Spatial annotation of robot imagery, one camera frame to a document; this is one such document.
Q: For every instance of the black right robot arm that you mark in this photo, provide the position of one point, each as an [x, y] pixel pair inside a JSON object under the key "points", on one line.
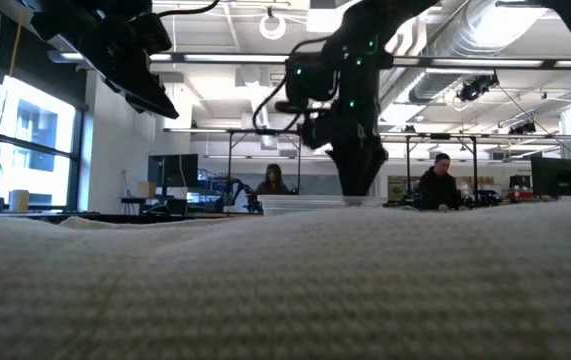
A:
{"points": [[365, 30]]}

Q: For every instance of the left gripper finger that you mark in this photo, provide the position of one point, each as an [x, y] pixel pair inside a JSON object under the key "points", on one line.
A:
{"points": [[140, 85], [162, 112]]}

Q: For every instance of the pale cylindrical container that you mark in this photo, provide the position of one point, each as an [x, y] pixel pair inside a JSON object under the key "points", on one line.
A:
{"points": [[18, 201]]}

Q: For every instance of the black monitor on stand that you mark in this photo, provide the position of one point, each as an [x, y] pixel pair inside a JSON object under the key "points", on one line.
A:
{"points": [[172, 172]]}

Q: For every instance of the small cardboard box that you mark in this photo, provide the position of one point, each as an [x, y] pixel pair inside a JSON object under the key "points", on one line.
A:
{"points": [[146, 190]]}

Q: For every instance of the large room window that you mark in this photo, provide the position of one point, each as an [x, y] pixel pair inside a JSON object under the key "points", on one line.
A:
{"points": [[35, 165]]}

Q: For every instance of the clear plastic tupperware container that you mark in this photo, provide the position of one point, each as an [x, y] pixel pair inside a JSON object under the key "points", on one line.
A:
{"points": [[305, 205]]}

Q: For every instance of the white plaid kitchen cloth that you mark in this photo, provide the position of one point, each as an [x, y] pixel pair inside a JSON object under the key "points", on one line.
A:
{"points": [[285, 290]]}

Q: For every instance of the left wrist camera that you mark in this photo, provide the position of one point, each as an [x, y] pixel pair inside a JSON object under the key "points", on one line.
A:
{"points": [[152, 32]]}

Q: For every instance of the person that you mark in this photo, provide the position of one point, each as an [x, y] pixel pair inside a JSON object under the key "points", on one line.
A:
{"points": [[272, 182], [437, 190]]}

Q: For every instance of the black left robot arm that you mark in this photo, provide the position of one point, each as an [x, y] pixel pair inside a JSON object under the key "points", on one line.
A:
{"points": [[65, 12]]}

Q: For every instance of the black rail-mounted camera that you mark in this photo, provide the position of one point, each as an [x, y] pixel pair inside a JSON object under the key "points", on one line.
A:
{"points": [[476, 89]]}

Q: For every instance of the black rail with light strips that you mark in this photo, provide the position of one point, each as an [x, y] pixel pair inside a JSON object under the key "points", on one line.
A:
{"points": [[215, 58]]}

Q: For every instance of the black background rig frame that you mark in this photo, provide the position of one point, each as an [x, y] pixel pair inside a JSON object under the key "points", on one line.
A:
{"points": [[205, 130]]}

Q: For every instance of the wide black monitor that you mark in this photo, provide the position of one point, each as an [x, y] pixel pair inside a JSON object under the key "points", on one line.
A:
{"points": [[559, 176]]}

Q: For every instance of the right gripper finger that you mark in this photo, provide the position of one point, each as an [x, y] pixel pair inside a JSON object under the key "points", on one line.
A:
{"points": [[372, 170], [350, 172]]}

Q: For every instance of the background black robot arm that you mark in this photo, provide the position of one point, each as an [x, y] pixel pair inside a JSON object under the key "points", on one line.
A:
{"points": [[237, 190]]}

